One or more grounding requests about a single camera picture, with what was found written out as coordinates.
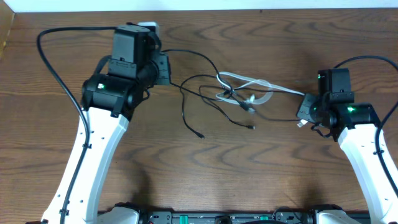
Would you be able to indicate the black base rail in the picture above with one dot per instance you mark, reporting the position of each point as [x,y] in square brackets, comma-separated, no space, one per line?
[248,217]

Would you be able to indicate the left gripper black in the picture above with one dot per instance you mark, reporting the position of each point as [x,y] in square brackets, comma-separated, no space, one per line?
[164,70]

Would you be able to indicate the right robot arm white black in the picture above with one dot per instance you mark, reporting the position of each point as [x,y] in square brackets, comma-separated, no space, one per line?
[357,129]

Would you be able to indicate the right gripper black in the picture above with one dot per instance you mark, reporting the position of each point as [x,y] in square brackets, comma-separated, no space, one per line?
[305,107]

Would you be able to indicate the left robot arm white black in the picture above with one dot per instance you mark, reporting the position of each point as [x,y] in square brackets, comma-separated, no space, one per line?
[119,84]

